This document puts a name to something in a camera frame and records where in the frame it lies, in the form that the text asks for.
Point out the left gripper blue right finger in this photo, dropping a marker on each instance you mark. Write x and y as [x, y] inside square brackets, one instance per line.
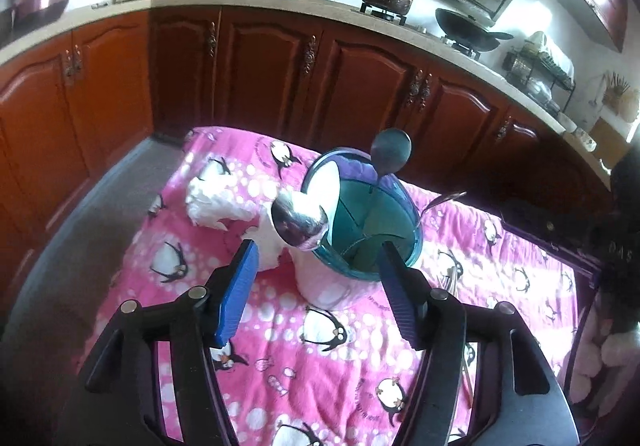
[406, 289]

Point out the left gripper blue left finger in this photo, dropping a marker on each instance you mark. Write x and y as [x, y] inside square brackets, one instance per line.
[232, 290]

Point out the white floral utensil holder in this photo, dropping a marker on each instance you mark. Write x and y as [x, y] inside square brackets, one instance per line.
[369, 212]

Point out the white ceramic spoon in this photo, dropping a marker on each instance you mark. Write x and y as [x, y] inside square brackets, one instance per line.
[324, 186]

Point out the small steel spoon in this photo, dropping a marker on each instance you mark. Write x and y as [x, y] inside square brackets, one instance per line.
[390, 151]

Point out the steel fork wooden handle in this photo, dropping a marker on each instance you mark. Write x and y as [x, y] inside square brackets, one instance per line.
[453, 275]

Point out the wooden kitchen cabinets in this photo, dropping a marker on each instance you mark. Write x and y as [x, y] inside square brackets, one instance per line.
[75, 105]

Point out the white gloved right hand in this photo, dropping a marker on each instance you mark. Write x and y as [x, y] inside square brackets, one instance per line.
[604, 364]

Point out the white crumpled tissue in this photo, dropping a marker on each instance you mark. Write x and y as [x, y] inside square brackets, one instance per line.
[216, 198]

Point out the pink penguin cloth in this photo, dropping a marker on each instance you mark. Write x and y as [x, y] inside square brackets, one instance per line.
[295, 374]

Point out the black dish rack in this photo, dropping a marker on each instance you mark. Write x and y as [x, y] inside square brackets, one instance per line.
[533, 75]

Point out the black wok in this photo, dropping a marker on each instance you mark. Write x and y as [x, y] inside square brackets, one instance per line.
[468, 33]

